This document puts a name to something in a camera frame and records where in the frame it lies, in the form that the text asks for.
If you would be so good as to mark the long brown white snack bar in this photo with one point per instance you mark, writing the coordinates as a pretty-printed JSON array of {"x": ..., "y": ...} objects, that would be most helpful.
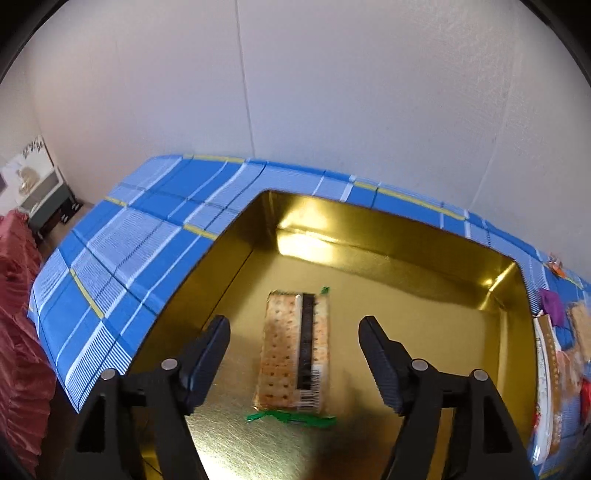
[{"x": 548, "y": 417}]

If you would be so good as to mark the red ruffled fabric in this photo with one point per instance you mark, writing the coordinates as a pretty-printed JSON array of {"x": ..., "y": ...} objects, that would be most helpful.
[{"x": 27, "y": 380}]

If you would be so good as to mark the gold tin box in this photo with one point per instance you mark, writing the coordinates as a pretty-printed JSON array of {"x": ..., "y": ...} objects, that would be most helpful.
[{"x": 449, "y": 300}]

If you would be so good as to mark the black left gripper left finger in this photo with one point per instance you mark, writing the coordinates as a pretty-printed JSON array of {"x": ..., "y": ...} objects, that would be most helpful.
[{"x": 105, "y": 442}]

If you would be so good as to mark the rice cracker clear pack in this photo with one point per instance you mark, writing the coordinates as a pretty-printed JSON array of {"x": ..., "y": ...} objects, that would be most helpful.
[{"x": 581, "y": 323}]

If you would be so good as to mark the purple snack pouch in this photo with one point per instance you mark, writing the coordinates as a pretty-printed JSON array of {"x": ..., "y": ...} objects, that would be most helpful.
[{"x": 553, "y": 306}]

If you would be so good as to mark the cracker pack with green ends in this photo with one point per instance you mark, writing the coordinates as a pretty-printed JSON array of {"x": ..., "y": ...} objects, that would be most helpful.
[{"x": 293, "y": 382}]

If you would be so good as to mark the small red candy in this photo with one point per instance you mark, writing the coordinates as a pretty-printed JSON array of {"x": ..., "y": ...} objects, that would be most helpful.
[{"x": 585, "y": 401}]

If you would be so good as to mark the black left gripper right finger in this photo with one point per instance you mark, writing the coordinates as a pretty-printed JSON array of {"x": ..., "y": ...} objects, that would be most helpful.
[{"x": 484, "y": 442}]

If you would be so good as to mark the round pastry brown packet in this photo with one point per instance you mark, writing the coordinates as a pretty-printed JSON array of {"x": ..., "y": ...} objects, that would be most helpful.
[{"x": 570, "y": 366}]

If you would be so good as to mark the white cabinet with picture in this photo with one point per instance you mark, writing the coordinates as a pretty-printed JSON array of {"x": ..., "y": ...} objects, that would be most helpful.
[{"x": 32, "y": 184}]

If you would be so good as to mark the blue plaid tablecloth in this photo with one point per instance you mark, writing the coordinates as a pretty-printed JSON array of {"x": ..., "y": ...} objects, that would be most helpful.
[{"x": 102, "y": 289}]

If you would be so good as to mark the orange-ended clear candy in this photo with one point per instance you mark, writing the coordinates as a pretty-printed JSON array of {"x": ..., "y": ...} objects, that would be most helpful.
[{"x": 555, "y": 265}]

